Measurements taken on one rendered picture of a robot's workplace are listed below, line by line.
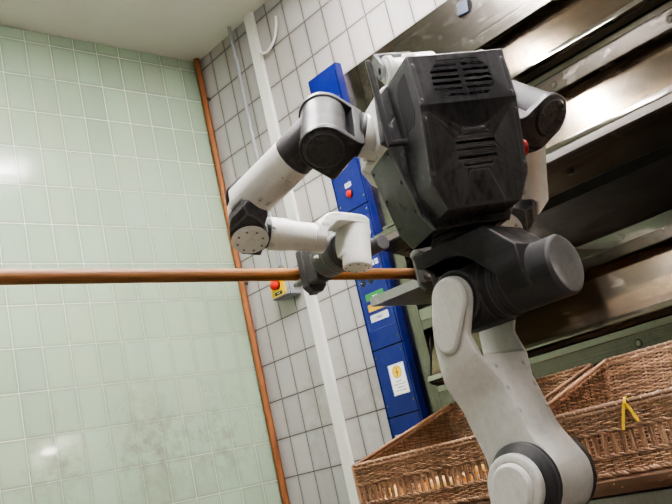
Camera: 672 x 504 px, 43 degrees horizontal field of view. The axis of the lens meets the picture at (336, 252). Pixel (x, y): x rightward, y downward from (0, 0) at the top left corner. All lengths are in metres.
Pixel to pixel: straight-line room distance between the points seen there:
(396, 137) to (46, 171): 1.94
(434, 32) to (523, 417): 1.67
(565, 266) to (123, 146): 2.34
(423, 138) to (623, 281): 1.07
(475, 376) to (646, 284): 0.94
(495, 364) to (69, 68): 2.45
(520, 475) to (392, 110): 0.71
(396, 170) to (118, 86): 2.20
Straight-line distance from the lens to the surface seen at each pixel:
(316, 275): 2.01
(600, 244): 2.51
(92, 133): 3.53
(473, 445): 2.17
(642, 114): 2.32
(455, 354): 1.62
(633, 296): 2.46
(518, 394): 1.61
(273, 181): 1.72
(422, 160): 1.58
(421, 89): 1.59
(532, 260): 1.55
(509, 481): 1.56
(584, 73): 2.59
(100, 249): 3.33
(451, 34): 2.91
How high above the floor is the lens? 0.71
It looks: 14 degrees up
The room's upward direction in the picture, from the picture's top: 13 degrees counter-clockwise
